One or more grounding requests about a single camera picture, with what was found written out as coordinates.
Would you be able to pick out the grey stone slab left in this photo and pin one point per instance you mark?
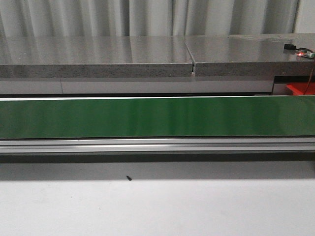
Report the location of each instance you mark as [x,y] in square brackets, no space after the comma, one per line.
[94,57]

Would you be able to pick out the grey stone slab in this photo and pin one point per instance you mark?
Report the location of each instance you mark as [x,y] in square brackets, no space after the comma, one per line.
[249,55]
[94,57]

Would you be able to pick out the grey stone slab right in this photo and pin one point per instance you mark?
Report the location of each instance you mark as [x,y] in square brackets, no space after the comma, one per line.
[249,55]

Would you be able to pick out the green conveyor belt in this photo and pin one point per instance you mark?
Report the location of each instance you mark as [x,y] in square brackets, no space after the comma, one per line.
[158,117]

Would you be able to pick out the red plastic bin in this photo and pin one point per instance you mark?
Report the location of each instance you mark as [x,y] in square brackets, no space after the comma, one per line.
[301,88]

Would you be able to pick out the black sensor module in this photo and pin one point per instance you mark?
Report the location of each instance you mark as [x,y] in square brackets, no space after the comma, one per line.
[289,46]

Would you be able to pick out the green circuit board red LED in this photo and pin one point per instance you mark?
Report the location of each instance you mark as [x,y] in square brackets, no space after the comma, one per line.
[306,54]

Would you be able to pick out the grey curtain backdrop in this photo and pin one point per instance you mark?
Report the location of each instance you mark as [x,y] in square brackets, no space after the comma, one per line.
[36,18]

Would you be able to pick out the aluminium conveyor front rail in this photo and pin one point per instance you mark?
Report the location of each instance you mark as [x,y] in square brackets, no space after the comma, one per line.
[146,145]

